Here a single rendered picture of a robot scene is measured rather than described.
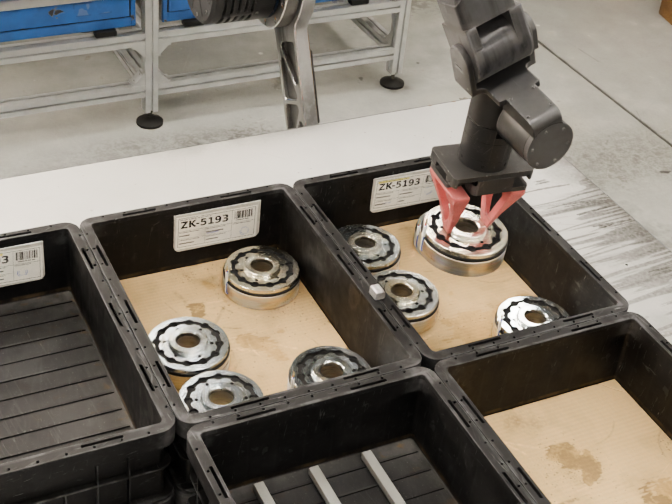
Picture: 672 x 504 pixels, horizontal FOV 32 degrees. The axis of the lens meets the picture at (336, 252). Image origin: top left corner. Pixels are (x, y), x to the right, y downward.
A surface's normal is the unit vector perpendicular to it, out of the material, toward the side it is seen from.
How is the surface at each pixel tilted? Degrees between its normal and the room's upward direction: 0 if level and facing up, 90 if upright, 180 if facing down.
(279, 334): 0
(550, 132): 93
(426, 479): 0
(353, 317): 90
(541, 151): 94
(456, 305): 0
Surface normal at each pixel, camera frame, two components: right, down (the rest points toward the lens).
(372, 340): -0.90, 0.19
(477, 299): 0.09, -0.80
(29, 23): 0.44, 0.56
